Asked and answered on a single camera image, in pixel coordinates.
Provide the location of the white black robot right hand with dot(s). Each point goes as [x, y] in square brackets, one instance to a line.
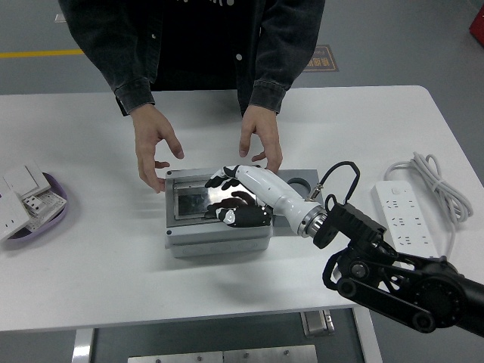
[272, 185]

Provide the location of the person's left hand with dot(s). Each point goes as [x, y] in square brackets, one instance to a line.
[266, 128]

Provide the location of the person's right hand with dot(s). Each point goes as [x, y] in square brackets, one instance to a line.
[149, 132]

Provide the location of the grey electrical box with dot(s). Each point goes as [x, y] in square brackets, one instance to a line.
[215, 242]

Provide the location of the person's right forearm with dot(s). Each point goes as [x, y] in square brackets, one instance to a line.
[121, 68]

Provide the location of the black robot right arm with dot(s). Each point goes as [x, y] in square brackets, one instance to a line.
[359, 223]

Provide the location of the grey cube with round hole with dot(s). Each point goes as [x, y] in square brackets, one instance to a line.
[310, 177]

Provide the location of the brown floor sign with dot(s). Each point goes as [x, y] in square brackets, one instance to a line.
[325, 60]

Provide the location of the person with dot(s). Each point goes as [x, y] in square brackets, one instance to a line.
[204, 45]

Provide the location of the white perforated panel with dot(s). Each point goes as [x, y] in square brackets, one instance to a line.
[51, 206]

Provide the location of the purple plastic tray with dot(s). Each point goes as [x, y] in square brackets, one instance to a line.
[56, 221]

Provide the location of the white power strip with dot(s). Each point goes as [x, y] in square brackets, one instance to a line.
[401, 211]

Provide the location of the small white socket module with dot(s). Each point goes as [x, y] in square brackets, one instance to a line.
[33, 203]

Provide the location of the yellow floor tape line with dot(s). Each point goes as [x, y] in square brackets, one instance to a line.
[38, 54]

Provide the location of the small metal floor plate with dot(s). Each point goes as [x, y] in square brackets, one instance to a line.
[59, 17]

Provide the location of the white table leg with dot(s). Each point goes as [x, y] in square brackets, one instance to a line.
[82, 346]
[368, 336]

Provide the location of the red object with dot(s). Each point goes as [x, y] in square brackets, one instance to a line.
[477, 22]

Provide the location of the white wall switch plate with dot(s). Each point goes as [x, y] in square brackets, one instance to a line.
[22, 179]

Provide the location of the grey metal table bracket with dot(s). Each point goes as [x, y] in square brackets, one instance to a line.
[317, 323]

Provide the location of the white wall socket panel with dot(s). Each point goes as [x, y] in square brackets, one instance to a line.
[11, 219]

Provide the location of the grey metal base plate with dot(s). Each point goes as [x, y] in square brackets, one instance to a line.
[174, 358]
[270, 354]

